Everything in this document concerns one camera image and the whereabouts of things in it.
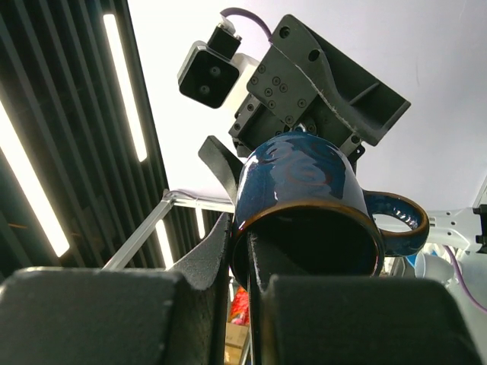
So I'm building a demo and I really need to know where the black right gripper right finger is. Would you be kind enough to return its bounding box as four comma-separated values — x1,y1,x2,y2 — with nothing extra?
247,233,482,364

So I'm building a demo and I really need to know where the ceiling light strip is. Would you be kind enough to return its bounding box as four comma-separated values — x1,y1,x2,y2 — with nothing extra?
103,14,148,162
1,103,70,258

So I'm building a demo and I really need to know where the aluminium frame post right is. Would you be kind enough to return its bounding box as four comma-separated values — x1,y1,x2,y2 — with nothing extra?
103,190,234,271

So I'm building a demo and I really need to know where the dark navy glazed mug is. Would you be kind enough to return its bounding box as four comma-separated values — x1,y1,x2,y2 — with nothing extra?
231,132,430,285

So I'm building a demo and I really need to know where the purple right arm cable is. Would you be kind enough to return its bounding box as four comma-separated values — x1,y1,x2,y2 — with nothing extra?
443,245,484,316

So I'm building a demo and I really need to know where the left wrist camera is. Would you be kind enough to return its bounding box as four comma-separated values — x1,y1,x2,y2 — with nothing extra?
177,11,263,111

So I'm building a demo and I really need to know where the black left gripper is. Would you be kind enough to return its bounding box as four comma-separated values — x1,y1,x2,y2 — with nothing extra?
198,14,411,205

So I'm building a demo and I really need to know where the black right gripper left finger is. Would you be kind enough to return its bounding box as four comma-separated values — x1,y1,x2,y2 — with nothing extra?
1,213,232,364

